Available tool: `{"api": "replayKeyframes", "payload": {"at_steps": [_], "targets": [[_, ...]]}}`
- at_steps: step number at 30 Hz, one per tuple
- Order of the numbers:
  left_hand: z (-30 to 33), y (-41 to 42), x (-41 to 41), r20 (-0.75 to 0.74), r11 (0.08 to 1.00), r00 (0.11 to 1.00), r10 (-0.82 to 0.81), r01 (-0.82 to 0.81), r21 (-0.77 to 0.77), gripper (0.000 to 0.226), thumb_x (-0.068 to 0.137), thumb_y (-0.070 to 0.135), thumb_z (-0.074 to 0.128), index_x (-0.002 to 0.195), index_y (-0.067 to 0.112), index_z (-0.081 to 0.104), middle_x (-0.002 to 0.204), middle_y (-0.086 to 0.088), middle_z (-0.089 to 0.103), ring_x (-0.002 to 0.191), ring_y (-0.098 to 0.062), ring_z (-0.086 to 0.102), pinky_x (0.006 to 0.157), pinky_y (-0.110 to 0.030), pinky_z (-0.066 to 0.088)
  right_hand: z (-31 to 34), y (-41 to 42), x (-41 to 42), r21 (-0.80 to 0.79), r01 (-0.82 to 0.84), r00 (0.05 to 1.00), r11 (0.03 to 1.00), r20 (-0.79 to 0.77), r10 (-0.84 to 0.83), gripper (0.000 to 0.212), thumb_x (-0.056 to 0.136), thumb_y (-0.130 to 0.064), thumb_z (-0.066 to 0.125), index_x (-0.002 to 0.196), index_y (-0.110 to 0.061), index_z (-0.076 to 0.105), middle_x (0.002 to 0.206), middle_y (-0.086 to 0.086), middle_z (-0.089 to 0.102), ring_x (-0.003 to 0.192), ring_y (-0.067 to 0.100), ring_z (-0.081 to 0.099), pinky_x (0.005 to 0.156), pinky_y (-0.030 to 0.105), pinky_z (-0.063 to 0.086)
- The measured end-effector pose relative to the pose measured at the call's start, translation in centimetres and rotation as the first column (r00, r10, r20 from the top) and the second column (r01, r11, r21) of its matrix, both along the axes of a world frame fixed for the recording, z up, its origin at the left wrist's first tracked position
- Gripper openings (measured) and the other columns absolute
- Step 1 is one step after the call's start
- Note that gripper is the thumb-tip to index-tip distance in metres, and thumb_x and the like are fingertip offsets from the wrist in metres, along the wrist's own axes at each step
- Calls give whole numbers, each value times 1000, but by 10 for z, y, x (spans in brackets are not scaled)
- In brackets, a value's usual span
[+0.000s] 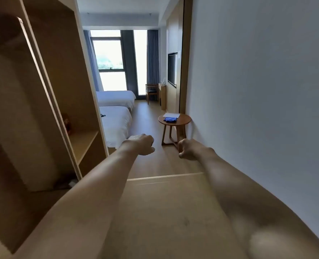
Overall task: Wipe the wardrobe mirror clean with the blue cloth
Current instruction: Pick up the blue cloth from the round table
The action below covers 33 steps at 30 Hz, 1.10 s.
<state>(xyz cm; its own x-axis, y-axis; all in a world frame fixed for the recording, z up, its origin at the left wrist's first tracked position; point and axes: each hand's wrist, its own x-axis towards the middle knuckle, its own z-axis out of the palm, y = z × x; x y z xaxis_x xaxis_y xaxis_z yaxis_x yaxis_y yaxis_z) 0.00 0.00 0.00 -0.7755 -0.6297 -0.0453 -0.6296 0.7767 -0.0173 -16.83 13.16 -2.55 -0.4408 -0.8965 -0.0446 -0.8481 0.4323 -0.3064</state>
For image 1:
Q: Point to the person's left hand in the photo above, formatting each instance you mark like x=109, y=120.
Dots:
x=140, y=144

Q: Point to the person's right hand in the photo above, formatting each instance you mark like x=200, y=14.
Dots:
x=190, y=149

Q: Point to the blue microfibre cloth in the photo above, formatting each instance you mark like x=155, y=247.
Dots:
x=170, y=120

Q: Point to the light wooden wardrobe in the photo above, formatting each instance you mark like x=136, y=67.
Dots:
x=67, y=64

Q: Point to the person's left forearm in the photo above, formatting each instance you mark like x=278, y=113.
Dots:
x=89, y=202

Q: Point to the person's right forearm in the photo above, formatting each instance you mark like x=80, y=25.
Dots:
x=243, y=202

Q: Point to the round wooden side table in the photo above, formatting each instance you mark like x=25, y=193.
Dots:
x=182, y=121

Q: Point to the white bed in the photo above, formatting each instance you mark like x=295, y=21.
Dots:
x=116, y=98
x=116, y=124

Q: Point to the white paper sheet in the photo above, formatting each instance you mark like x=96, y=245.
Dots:
x=172, y=115

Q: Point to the narrow wooden desk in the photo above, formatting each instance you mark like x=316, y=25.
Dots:
x=163, y=97

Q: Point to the small white bag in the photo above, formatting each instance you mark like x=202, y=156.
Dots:
x=163, y=82

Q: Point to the red printed box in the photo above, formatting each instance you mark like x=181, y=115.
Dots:
x=66, y=124

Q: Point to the clear bag of slippers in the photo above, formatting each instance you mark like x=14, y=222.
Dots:
x=67, y=183

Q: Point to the grey curtain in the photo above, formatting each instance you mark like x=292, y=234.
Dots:
x=90, y=59
x=153, y=56

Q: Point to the large bright window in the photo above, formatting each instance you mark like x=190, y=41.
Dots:
x=109, y=53

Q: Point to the black wall television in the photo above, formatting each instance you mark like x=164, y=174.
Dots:
x=172, y=68

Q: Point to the wooden wall panel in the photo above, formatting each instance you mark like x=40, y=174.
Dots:
x=185, y=37

